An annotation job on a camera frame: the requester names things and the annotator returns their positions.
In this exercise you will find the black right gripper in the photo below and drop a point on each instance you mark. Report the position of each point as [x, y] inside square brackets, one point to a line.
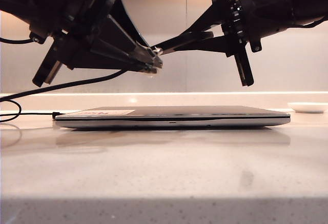
[239, 19]

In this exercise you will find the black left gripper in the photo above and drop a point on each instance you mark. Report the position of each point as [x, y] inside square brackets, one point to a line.
[84, 16]

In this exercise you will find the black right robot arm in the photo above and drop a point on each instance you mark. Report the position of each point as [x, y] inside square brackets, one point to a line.
[282, 3]

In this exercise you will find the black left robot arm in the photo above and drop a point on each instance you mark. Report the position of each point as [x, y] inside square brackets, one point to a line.
[25, 1]

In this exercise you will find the pink white laptop sticker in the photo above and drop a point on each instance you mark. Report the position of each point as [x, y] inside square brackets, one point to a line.
[112, 112]

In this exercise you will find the silver closed laptop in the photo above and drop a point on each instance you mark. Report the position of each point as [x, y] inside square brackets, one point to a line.
[179, 124]

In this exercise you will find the small white dish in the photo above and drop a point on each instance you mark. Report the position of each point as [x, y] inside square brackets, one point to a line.
[306, 107]

